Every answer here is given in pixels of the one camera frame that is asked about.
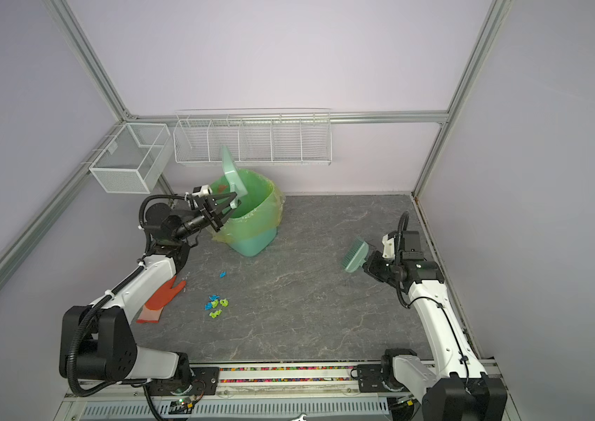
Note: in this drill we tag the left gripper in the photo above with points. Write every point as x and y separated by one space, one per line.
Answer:
211 212

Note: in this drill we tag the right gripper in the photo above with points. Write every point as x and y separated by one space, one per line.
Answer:
372 267

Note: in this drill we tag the green plastic dustpan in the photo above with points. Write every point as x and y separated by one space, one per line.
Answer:
234 181

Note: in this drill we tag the green hand brush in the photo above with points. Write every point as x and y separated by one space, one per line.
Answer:
356 256

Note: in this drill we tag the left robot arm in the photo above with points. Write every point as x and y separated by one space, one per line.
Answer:
97 348

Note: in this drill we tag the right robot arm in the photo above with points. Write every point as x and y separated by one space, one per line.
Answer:
458 387

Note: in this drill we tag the green trash bin with bag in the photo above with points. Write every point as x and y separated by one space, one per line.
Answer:
254 224

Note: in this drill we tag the small white mesh basket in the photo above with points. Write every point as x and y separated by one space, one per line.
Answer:
134 158

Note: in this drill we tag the red rubber glove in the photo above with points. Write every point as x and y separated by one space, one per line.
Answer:
152 310

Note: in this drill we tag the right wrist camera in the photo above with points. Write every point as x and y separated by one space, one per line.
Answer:
388 246

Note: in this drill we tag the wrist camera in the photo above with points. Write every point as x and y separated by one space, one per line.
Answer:
201 191
388 246

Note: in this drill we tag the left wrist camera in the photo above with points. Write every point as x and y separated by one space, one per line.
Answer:
201 191

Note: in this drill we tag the long white wire basket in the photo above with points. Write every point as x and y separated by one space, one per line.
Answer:
262 136

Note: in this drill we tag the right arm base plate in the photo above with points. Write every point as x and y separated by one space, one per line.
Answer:
371 378

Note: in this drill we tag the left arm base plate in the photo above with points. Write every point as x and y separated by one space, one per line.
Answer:
203 382

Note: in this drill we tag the aluminium front rail frame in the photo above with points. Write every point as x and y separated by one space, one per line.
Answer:
324 390

